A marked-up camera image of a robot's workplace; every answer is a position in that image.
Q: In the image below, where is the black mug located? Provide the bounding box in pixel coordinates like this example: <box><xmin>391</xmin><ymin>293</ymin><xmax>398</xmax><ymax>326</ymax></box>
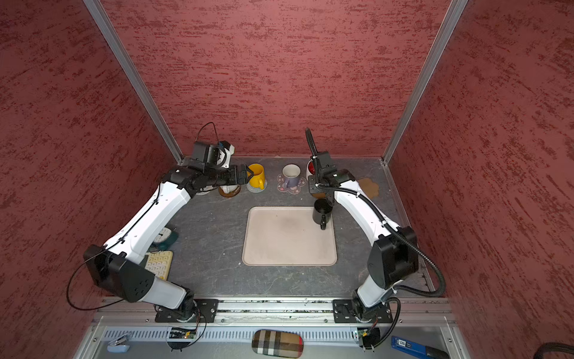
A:
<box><xmin>312</xmin><ymin>198</ymin><xmax>333</xmax><ymax>230</ymax></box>

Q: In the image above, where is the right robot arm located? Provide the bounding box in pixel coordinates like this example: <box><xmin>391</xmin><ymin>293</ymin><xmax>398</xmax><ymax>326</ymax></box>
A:
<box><xmin>309</xmin><ymin>167</ymin><xmax>419</xmax><ymax>321</ymax></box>

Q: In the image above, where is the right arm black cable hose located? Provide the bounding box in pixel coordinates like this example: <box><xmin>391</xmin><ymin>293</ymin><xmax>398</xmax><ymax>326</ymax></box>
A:
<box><xmin>305</xmin><ymin>128</ymin><xmax>447</xmax><ymax>349</ymax></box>

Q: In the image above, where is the pink flower coaster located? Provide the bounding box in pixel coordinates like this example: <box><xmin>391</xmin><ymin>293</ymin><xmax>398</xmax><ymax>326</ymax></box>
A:
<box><xmin>277</xmin><ymin>174</ymin><xmax>306</xmax><ymax>195</ymax></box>

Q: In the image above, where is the white speckled mug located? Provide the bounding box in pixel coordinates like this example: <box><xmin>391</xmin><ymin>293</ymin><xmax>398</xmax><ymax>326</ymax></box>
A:
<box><xmin>221</xmin><ymin>185</ymin><xmax>239</xmax><ymax>194</ymax></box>

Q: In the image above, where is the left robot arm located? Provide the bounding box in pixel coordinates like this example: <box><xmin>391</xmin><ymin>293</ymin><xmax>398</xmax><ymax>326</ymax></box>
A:
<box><xmin>84</xmin><ymin>165</ymin><xmax>254</xmax><ymax>323</ymax></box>

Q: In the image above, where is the circuit board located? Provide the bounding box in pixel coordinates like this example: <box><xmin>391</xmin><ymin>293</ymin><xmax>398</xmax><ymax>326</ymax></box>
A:
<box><xmin>357</xmin><ymin>328</ymin><xmax>381</xmax><ymax>343</ymax></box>
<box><xmin>168</xmin><ymin>328</ymin><xmax>197</xmax><ymax>340</ymax></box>

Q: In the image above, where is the beige rectangular tray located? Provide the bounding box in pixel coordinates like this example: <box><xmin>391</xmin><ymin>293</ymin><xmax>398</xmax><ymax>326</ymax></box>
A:
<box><xmin>242</xmin><ymin>206</ymin><xmax>338</xmax><ymax>266</ymax></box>

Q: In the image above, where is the plaid glasses case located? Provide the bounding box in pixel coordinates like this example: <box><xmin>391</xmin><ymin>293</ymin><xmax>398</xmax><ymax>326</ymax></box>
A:
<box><xmin>251</xmin><ymin>329</ymin><xmax>304</xmax><ymax>358</ymax></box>

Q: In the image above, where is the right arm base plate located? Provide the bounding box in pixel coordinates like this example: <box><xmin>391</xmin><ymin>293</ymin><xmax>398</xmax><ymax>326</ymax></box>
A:
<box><xmin>332</xmin><ymin>299</ymin><xmax>393</xmax><ymax>324</ymax></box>

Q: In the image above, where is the lavender handle mug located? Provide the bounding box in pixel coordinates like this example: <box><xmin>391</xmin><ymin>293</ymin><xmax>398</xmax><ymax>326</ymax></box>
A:
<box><xmin>282</xmin><ymin>164</ymin><xmax>301</xmax><ymax>188</ymax></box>

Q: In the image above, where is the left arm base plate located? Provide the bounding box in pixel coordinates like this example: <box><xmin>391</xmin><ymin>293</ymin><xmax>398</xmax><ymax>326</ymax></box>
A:
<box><xmin>154</xmin><ymin>299</ymin><xmax>220</xmax><ymax>325</ymax></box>

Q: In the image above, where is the small stapler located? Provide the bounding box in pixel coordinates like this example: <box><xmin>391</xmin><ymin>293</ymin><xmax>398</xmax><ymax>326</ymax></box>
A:
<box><xmin>106</xmin><ymin>334</ymin><xmax>130</xmax><ymax>354</ymax></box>

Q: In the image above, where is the left circuit board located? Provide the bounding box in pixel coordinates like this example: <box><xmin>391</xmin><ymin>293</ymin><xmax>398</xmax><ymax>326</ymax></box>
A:
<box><xmin>168</xmin><ymin>328</ymin><xmax>197</xmax><ymax>340</ymax></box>

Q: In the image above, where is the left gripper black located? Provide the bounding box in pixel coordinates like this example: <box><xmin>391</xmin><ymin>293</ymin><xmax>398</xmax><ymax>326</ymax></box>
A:
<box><xmin>205</xmin><ymin>165</ymin><xmax>254</xmax><ymax>186</ymax></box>

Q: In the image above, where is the red inside white mug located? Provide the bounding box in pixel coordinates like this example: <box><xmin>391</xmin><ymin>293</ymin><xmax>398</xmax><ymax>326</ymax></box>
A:
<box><xmin>306</xmin><ymin>160</ymin><xmax>315</xmax><ymax>179</ymax></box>

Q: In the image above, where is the brown wooden flower coaster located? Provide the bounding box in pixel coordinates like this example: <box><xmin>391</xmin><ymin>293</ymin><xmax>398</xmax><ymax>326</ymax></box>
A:
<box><xmin>357</xmin><ymin>177</ymin><xmax>380</xmax><ymax>199</ymax></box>

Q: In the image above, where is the aluminium rail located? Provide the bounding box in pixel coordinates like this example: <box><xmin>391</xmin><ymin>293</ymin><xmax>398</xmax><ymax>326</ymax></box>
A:
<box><xmin>91</xmin><ymin>296</ymin><xmax>457</xmax><ymax>327</ymax></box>

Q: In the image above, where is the dark brown glossy coaster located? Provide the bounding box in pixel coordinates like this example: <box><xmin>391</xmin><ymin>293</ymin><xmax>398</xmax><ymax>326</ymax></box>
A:
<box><xmin>218</xmin><ymin>185</ymin><xmax>241</xmax><ymax>198</ymax></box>

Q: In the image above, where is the yellow mug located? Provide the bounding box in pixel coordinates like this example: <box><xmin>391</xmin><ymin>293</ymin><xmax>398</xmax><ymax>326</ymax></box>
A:
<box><xmin>248</xmin><ymin>163</ymin><xmax>266</xmax><ymax>188</ymax></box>

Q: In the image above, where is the cream calculator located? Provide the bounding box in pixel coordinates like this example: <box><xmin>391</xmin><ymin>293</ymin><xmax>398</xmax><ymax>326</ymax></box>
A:
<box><xmin>142</xmin><ymin>251</ymin><xmax>173</xmax><ymax>280</ymax></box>

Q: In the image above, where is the blue tool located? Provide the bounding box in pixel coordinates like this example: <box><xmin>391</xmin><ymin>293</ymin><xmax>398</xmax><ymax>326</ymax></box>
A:
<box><xmin>391</xmin><ymin>336</ymin><xmax>450</xmax><ymax>359</ymax></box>

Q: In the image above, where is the grey woven round coaster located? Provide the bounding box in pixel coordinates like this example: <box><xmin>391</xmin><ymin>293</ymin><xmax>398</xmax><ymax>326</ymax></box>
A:
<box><xmin>246</xmin><ymin>180</ymin><xmax>268</xmax><ymax>194</ymax></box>

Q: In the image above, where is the right circuit board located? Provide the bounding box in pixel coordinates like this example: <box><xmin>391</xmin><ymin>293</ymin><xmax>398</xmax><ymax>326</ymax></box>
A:
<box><xmin>357</xmin><ymin>328</ymin><xmax>381</xmax><ymax>343</ymax></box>

